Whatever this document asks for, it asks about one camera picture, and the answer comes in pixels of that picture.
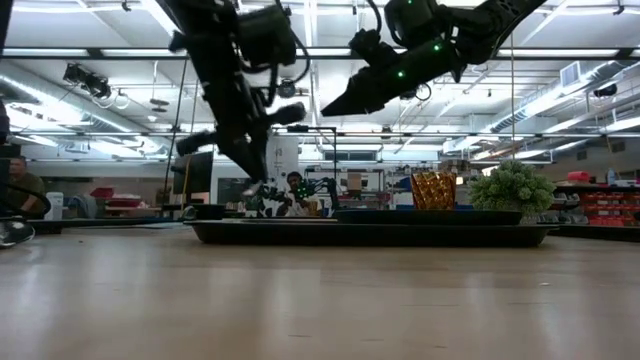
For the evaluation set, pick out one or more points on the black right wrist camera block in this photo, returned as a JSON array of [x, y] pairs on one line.
[[372, 47]]

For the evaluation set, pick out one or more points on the black overhead beam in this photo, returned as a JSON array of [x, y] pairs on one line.
[[100, 52]]

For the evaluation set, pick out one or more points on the black left wrist camera block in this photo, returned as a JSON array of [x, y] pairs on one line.
[[267, 35]]

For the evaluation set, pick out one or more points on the red box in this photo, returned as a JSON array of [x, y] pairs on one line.
[[578, 176]]

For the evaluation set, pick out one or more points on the black aluminium table frame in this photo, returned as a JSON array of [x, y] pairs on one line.
[[100, 224]]

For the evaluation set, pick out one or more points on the background black rig frame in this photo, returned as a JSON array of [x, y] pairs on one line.
[[335, 165]]

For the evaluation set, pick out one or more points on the black rectangular tray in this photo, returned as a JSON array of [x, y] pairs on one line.
[[370, 235]]

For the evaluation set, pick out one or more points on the amber textured glass cup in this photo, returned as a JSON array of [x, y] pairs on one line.
[[433, 191]]

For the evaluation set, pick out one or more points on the small green potted plant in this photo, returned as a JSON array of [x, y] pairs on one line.
[[510, 190]]

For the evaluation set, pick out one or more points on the black computer monitor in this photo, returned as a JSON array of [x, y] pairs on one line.
[[194, 172]]

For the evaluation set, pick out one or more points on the black wrist camera block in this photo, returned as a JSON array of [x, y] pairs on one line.
[[372, 47], [267, 35]]

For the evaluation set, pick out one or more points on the red storage bins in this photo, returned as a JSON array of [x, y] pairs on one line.
[[610, 207]]

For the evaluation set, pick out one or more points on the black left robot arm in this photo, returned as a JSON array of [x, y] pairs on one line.
[[210, 30]]

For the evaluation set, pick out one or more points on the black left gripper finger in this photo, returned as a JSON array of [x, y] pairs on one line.
[[257, 150], [240, 152]]

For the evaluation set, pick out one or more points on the ceiling spotlight fixture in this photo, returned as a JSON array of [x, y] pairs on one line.
[[87, 80]]

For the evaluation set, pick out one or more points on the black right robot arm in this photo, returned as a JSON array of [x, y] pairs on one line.
[[480, 25]]

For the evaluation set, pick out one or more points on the person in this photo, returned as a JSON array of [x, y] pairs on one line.
[[22, 187], [295, 195]]

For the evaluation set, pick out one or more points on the white plastic container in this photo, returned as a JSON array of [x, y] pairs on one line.
[[54, 206]]

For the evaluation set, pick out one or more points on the background black robot arm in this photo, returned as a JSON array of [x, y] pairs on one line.
[[312, 189]]

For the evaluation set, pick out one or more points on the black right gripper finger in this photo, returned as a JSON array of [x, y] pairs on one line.
[[367, 87], [372, 104]]

